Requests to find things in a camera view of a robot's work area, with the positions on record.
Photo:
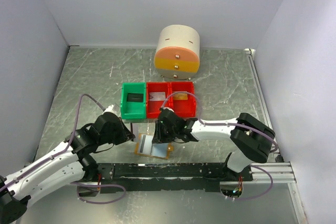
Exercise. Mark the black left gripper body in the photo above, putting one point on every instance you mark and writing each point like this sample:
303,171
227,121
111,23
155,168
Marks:
117,132

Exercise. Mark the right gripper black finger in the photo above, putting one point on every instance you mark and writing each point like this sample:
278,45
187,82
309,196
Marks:
157,132
166,137

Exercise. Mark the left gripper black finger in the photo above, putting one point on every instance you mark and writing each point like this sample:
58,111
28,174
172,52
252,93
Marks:
127,130
127,137

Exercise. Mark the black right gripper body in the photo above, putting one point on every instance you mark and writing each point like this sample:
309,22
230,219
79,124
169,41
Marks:
173,131

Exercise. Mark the silver card with black stripe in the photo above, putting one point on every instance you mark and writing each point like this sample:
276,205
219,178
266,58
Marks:
135,129

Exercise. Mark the tan leather card holder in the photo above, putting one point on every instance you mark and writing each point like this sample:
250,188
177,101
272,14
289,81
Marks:
159,150

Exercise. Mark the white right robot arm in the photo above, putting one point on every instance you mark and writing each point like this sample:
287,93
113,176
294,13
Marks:
253,139

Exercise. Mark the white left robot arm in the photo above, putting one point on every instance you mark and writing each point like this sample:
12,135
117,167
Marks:
68,162

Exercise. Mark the red bin with gold card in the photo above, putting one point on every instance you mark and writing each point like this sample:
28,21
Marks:
186,108

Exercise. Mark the gold VIP card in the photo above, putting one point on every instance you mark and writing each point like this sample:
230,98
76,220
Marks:
180,95

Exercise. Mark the red bin with silver card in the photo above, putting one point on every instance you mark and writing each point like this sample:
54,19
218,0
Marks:
153,108

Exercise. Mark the silver VIP card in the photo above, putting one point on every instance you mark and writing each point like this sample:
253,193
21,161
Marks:
157,96

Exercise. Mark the green plastic bin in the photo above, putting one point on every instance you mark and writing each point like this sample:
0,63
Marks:
133,110

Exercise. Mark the round three-drawer mini cabinet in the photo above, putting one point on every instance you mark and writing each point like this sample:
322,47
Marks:
177,53

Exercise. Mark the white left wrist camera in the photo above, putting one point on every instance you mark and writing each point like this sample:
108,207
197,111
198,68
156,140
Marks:
114,108

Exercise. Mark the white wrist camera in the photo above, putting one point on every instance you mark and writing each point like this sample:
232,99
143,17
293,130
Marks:
167,108
114,108

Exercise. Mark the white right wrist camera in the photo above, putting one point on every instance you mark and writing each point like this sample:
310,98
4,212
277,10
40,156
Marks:
167,108

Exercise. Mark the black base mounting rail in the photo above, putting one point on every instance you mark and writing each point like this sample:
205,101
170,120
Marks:
166,176

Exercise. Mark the aluminium frame rail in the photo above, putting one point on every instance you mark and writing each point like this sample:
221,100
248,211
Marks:
281,172

